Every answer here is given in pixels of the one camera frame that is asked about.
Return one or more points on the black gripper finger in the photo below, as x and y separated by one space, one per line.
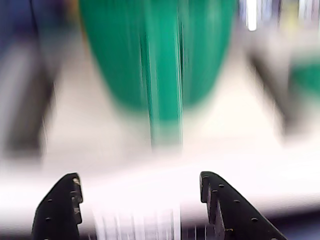
57 212
232 212

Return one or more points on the green ribbed cup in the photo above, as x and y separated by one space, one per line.
125 50

